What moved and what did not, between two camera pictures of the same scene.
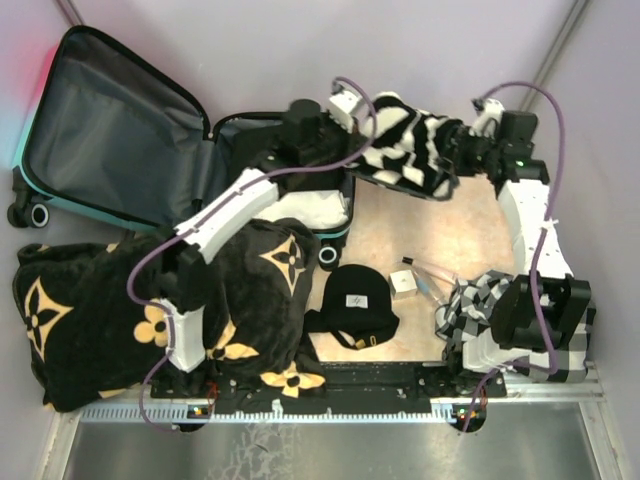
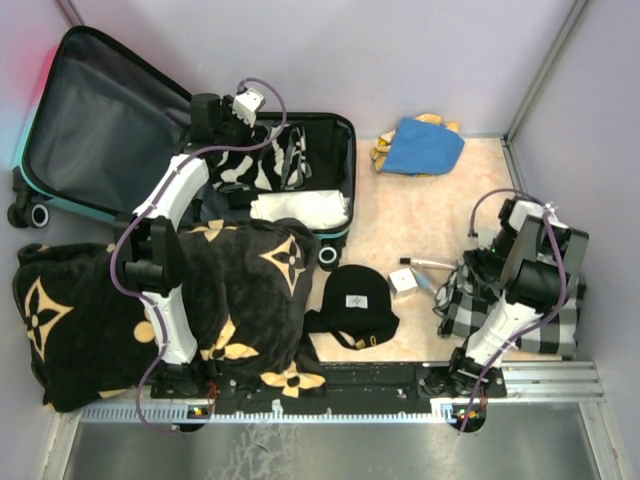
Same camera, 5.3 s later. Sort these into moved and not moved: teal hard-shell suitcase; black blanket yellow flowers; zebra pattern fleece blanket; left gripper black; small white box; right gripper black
Moved: left gripper black; right gripper black; zebra pattern fleece blanket
Not moved: teal hard-shell suitcase; black blanket yellow flowers; small white box
